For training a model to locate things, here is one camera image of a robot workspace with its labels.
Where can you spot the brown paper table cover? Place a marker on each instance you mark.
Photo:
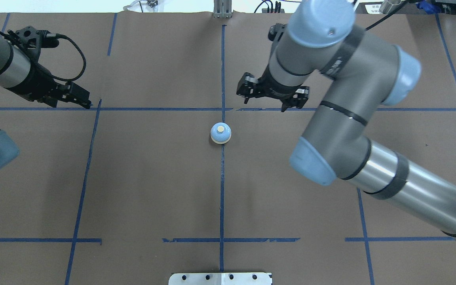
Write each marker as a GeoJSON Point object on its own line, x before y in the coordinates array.
{"type": "Point", "coordinates": [134, 189]}

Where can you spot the blue white service bell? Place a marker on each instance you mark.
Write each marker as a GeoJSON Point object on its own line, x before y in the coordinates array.
{"type": "Point", "coordinates": [220, 133]}

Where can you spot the white metal base plate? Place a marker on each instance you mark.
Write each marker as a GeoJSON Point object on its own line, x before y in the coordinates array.
{"type": "Point", "coordinates": [230, 278]}

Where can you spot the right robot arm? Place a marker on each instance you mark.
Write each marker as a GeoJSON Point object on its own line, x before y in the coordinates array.
{"type": "Point", "coordinates": [366, 72]}

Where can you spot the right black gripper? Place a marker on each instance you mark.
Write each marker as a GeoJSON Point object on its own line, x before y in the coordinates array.
{"type": "Point", "coordinates": [268, 88]}

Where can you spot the black box with label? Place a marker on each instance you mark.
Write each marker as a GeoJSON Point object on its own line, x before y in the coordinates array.
{"type": "Point", "coordinates": [368, 7]}

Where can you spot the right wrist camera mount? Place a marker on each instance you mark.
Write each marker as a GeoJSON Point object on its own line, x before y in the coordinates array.
{"type": "Point", "coordinates": [276, 31]}

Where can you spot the black power strip left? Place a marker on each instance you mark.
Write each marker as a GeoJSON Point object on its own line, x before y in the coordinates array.
{"type": "Point", "coordinates": [269, 7]}

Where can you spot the aluminium frame post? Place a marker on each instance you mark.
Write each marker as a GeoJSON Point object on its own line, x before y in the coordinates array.
{"type": "Point", "coordinates": [222, 9]}

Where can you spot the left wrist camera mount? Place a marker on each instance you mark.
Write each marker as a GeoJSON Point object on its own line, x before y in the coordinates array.
{"type": "Point", "coordinates": [33, 39]}

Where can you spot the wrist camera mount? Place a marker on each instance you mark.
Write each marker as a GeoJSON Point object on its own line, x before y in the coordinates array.
{"type": "Point", "coordinates": [276, 31]}
{"type": "Point", "coordinates": [33, 39]}

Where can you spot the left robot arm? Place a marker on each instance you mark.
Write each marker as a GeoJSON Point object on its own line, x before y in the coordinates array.
{"type": "Point", "coordinates": [22, 74]}

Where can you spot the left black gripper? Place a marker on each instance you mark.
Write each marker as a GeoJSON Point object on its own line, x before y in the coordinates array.
{"type": "Point", "coordinates": [40, 84]}

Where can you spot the silver metal cup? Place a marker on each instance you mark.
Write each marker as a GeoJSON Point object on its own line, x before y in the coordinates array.
{"type": "Point", "coordinates": [388, 6]}

